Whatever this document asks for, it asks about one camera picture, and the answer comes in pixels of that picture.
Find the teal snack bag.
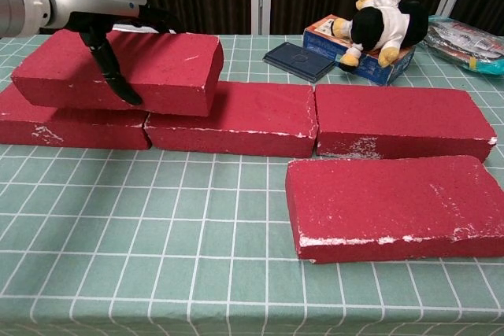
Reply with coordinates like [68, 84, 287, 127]
[417, 15, 504, 79]

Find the green checked tablecloth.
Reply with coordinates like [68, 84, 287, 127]
[0, 32, 504, 336]

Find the black white plush toy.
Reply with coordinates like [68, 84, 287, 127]
[329, 0, 430, 68]

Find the orange and blue box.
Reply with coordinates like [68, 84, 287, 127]
[302, 14, 417, 87]

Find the dark blue flat case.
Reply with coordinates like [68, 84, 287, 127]
[262, 41, 342, 80]

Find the red foam brick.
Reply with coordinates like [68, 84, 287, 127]
[285, 154, 504, 264]
[144, 80, 319, 159]
[314, 83, 497, 164]
[11, 30, 224, 117]
[0, 83, 153, 151]

